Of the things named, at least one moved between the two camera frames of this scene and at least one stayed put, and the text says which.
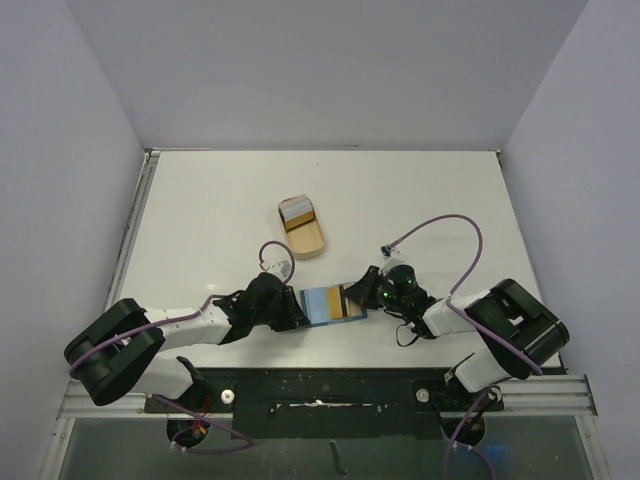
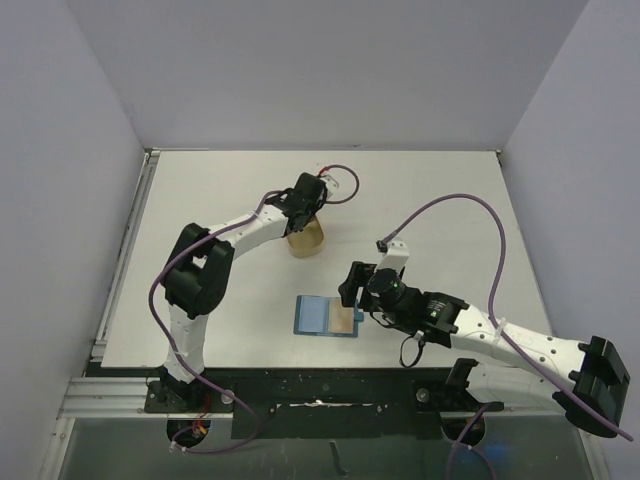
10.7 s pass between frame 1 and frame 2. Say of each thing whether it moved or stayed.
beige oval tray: stayed
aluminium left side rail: stayed
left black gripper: moved
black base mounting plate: stayed
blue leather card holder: moved
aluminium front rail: stayed
